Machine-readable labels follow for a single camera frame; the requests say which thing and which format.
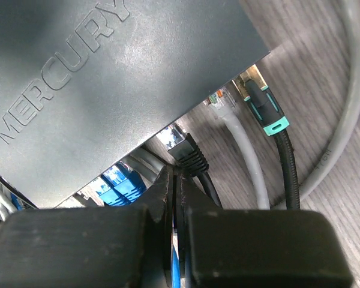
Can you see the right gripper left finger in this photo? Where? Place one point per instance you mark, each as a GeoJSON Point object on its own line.
{"type": "Point", "coordinates": [123, 246]}

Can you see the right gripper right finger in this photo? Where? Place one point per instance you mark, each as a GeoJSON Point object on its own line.
{"type": "Point", "coordinates": [255, 248]}

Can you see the black network switch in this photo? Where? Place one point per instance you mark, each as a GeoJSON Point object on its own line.
{"type": "Point", "coordinates": [84, 83]}

